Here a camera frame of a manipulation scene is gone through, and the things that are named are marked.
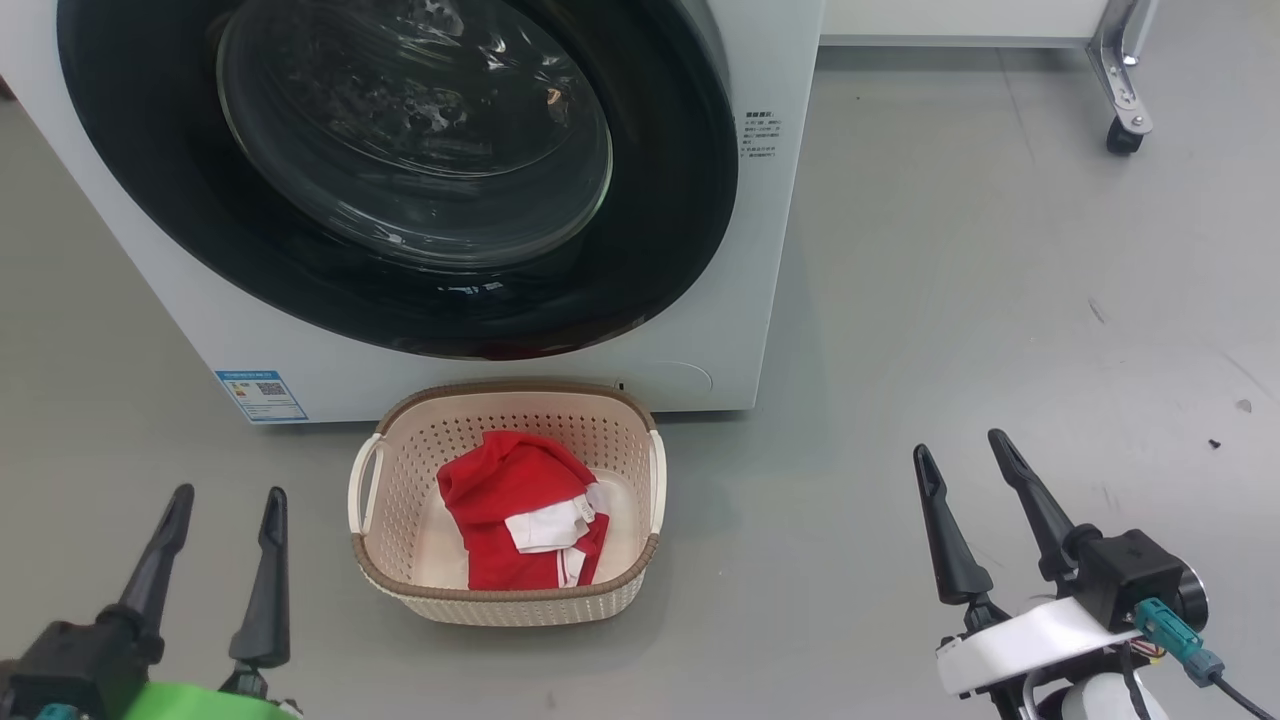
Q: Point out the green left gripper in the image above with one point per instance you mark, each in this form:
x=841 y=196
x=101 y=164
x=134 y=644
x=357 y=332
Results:
x=210 y=702

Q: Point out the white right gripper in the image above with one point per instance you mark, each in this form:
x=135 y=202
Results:
x=1030 y=645

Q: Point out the red garment with white lining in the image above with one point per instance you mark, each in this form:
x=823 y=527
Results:
x=500 y=480

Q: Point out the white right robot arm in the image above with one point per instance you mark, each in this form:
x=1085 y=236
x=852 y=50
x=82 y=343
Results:
x=1100 y=700

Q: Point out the cream perforated laundry basket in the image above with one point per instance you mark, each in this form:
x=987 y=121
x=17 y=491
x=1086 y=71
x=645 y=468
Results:
x=410 y=500

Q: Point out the white front-load washing machine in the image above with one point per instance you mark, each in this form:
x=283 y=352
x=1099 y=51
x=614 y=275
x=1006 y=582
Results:
x=480 y=380

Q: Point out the blue energy label sticker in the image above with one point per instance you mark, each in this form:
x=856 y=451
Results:
x=260 y=397

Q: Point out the white cabinet panel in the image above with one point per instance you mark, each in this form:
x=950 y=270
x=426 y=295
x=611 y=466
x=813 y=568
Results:
x=960 y=20

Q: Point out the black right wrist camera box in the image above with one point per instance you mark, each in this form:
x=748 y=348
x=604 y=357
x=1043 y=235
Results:
x=1135 y=575

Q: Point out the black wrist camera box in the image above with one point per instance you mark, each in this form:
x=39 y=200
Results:
x=1135 y=575
x=70 y=665

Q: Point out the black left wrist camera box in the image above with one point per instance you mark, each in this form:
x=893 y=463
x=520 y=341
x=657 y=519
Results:
x=70 y=665

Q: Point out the metal frame leg with caster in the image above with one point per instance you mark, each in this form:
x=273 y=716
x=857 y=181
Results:
x=1125 y=100

